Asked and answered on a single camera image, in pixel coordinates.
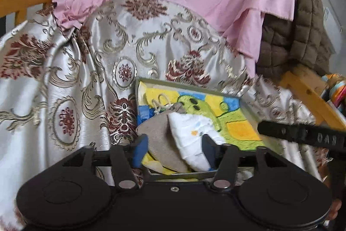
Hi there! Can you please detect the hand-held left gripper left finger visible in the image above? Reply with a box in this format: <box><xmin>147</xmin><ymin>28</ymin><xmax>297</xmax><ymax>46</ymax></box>
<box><xmin>62</xmin><ymin>135</ymin><xmax>149</xmax><ymax>191</ymax></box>

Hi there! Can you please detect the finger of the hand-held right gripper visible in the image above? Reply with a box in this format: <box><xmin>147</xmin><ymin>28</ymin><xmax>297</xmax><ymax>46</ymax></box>
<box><xmin>257</xmin><ymin>121</ymin><xmax>303</xmax><ymax>143</ymax></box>

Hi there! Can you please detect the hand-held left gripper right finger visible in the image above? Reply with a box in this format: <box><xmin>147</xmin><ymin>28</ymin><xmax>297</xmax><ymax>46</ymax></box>
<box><xmin>202</xmin><ymin>134</ymin><xmax>288</xmax><ymax>191</ymax></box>

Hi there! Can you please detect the white cloth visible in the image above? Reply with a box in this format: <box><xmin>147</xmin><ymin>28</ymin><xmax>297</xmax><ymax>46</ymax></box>
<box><xmin>168</xmin><ymin>112</ymin><xmax>226</xmax><ymax>170</ymax></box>

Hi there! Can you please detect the metal tray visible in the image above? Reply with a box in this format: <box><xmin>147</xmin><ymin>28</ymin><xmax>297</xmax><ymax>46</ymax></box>
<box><xmin>134</xmin><ymin>78</ymin><xmax>273</xmax><ymax>183</ymax></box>

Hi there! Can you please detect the cartoon printed towel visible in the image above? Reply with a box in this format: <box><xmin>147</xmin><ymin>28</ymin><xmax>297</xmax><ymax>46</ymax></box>
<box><xmin>137</xmin><ymin>82</ymin><xmax>267</xmax><ymax>174</ymax></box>

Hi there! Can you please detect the colourful striped object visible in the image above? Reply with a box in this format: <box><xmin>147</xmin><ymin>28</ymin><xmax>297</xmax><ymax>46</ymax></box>
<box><xmin>320</xmin><ymin>73</ymin><xmax>346</xmax><ymax>115</ymax></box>

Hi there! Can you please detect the brown quilted jacket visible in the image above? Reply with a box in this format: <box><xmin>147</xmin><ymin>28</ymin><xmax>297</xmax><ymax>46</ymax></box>
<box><xmin>255</xmin><ymin>0</ymin><xmax>334</xmax><ymax>82</ymax></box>

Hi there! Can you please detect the floral satin blanket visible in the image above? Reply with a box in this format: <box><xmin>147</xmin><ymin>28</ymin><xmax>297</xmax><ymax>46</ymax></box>
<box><xmin>0</xmin><ymin>0</ymin><xmax>325</xmax><ymax>231</ymax></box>

